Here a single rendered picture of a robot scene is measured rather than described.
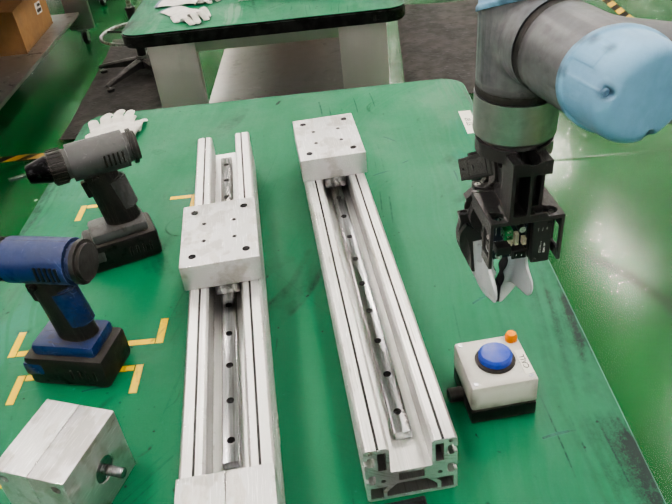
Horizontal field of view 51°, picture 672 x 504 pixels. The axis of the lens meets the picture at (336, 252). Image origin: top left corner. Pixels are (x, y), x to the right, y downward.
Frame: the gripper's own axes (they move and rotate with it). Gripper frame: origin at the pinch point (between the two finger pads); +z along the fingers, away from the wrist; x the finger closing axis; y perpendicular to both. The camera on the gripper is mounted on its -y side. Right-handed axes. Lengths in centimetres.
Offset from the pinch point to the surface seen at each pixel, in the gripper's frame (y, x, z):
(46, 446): 5, -51, 8
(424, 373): 3.0, -8.8, 8.6
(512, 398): 4.5, 1.4, 13.5
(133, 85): -332, -96, 99
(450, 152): -62, 12, 18
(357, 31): -169, 11, 28
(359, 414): 7.4, -17.1, 8.6
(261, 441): 8.7, -27.9, 8.8
